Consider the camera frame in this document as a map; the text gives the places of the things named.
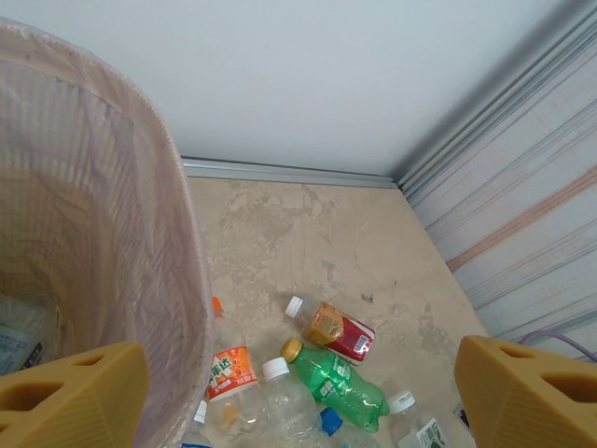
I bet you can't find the pink flower bottle blue cap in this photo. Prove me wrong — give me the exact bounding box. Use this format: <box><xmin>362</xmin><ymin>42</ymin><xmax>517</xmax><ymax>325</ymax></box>
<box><xmin>318</xmin><ymin>406</ymin><xmax>380</xmax><ymax>448</ymax></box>

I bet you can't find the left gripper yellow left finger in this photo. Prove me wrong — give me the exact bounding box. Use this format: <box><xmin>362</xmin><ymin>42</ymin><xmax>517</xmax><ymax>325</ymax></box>
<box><xmin>0</xmin><ymin>340</ymin><xmax>151</xmax><ymax>448</ymax></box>

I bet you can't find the green bottle yellow cap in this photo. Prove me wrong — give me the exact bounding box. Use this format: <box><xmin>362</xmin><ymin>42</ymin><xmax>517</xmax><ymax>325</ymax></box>
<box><xmin>279</xmin><ymin>337</ymin><xmax>391</xmax><ymax>434</ymax></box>

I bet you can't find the thin aluminium edge rail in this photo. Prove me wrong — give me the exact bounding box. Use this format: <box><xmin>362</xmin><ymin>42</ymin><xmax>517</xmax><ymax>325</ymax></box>
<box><xmin>180</xmin><ymin>156</ymin><xmax>403</xmax><ymax>190</ymax></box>

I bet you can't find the red yellow label bottle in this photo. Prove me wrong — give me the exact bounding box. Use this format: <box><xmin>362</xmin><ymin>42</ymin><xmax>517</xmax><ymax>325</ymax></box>
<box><xmin>285</xmin><ymin>295</ymin><xmax>377</xmax><ymax>367</ymax></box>

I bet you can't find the pink mesh waste bin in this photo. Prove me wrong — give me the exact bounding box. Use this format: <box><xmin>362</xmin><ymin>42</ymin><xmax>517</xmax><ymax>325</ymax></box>
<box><xmin>0</xmin><ymin>16</ymin><xmax>216</xmax><ymax>448</ymax></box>

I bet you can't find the tall clear bottle white cap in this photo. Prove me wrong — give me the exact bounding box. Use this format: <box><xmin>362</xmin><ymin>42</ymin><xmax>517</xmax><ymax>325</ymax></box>
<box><xmin>240</xmin><ymin>357</ymin><xmax>327</xmax><ymax>448</ymax></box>

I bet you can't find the blue label bottle white cap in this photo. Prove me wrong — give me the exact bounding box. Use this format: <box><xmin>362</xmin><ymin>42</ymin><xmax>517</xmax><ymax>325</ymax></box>
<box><xmin>179</xmin><ymin>399</ymin><xmax>216</xmax><ymax>448</ymax></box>

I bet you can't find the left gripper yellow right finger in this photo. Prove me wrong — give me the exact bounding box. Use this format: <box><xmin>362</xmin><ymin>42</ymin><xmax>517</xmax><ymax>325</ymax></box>
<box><xmin>454</xmin><ymin>334</ymin><xmax>597</xmax><ymax>448</ymax></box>

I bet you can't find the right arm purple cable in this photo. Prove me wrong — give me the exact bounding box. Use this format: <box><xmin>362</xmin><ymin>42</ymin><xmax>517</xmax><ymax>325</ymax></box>
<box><xmin>517</xmin><ymin>329</ymin><xmax>597</xmax><ymax>364</ymax></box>

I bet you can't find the white green label bottle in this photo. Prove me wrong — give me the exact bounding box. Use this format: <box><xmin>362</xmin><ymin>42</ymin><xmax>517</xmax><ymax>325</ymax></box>
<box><xmin>386</xmin><ymin>390</ymin><xmax>452</xmax><ymax>448</ymax></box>

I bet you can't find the orange label bottle orange cap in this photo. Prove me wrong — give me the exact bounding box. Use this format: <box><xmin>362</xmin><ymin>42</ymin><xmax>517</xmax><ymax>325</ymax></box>
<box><xmin>204</xmin><ymin>296</ymin><xmax>261</xmax><ymax>433</ymax></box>

